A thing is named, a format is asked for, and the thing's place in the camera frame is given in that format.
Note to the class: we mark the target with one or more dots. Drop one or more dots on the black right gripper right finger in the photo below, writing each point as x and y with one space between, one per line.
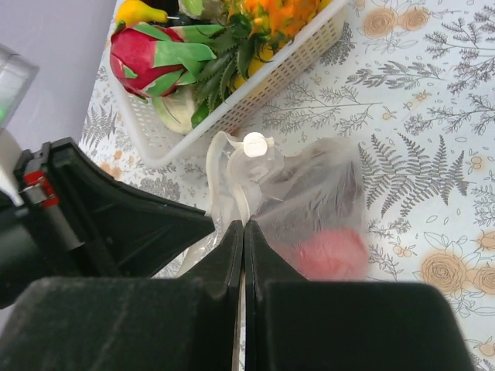
296 324

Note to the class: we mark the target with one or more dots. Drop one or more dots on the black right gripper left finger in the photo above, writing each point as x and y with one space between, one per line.
184 323

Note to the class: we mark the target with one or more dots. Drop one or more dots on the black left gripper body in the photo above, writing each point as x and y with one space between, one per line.
86 223

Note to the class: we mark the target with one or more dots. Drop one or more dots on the red apple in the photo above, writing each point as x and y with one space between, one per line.
332 255

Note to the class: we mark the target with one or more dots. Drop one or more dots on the clear zip top bag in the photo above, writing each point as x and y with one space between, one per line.
241 178

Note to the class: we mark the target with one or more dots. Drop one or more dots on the dark purple grape bunch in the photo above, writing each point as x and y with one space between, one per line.
320 196

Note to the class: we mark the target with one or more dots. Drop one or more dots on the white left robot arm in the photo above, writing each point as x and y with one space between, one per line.
21 262

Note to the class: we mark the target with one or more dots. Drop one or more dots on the white fruit basket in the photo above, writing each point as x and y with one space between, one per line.
157 145

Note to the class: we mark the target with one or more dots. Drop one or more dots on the pale cabbage wedge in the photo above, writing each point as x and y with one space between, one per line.
179 111

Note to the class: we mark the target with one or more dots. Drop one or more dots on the pink dragon fruit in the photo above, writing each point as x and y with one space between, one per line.
153 61

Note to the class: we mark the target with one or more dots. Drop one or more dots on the yellow banana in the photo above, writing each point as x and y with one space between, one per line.
134 11

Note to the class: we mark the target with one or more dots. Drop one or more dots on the orange pineapple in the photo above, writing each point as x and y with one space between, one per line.
254 31

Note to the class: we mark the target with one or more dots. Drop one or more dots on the floral tablecloth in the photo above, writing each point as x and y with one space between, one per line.
415 81

